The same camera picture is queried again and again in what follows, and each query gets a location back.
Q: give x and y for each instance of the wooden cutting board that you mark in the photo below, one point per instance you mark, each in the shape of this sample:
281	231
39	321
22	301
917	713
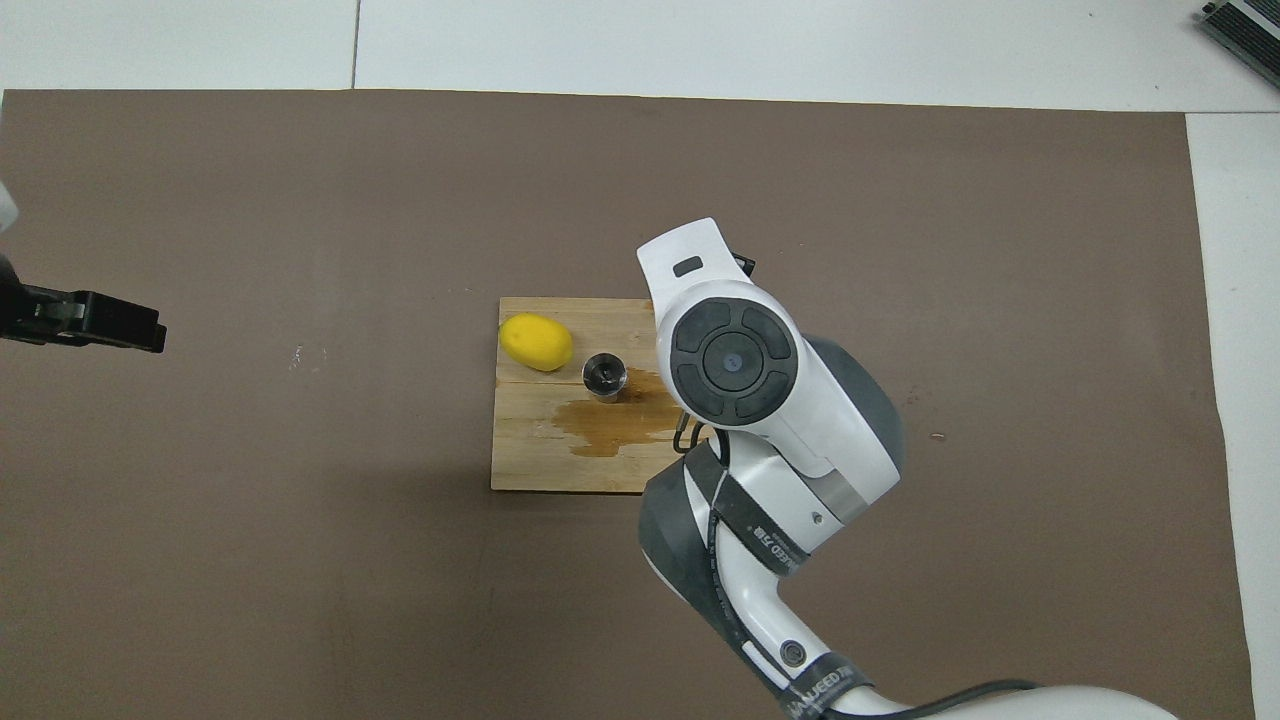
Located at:
540	450

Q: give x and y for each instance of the brown table mat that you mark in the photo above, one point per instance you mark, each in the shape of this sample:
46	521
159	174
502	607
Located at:
400	200

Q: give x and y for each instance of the steel double jigger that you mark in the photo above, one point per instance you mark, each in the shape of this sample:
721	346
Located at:
605	376

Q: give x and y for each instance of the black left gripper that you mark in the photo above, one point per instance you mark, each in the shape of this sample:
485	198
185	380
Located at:
30	312

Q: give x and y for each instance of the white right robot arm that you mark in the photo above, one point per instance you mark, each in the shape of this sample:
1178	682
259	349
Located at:
780	400

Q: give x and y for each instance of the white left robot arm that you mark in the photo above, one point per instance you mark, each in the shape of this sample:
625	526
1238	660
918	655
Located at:
6	210

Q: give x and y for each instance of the yellow lemon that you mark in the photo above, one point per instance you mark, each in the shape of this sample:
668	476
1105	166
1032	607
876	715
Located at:
536	342

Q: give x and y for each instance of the grey ribbed metal device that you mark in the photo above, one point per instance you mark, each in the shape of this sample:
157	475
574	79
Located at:
1248	30

